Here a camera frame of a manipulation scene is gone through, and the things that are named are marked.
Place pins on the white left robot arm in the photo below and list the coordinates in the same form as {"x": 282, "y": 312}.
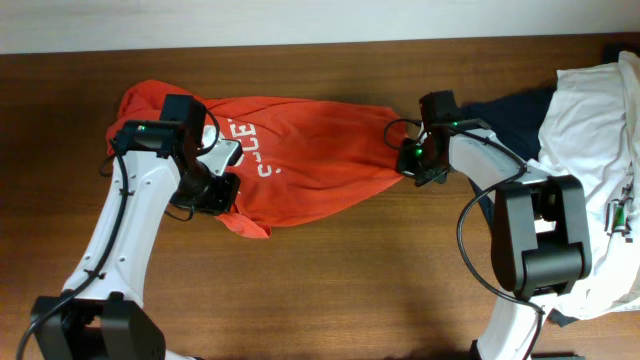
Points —
{"x": 176, "y": 160}

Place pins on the dark navy garment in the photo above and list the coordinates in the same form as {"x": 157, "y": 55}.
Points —
{"x": 515, "y": 119}

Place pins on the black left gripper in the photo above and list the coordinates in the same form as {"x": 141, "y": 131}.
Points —
{"x": 222, "y": 203}

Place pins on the orange soccer t-shirt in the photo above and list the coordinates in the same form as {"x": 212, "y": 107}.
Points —
{"x": 303, "y": 160}

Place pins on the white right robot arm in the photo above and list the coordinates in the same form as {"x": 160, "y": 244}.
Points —
{"x": 540, "y": 245}

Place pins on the white t-shirt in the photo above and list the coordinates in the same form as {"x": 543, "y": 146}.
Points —
{"x": 591, "y": 131}

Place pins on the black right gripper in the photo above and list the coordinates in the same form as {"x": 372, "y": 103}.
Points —
{"x": 405, "y": 162}

